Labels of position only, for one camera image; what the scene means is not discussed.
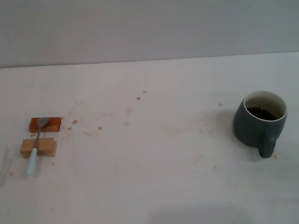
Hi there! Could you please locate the grey ceramic coffee cup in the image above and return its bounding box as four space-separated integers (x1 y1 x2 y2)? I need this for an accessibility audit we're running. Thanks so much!
232 89 291 161

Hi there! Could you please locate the light blue handled spoon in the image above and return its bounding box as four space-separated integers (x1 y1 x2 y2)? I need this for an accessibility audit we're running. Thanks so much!
23 116 52 176

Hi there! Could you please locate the dark orange wooden block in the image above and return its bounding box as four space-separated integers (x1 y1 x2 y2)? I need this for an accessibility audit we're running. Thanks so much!
28 116 62 134

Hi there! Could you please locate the light tan wooden block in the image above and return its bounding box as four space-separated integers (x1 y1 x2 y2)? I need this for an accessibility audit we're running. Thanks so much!
19 137 58 159

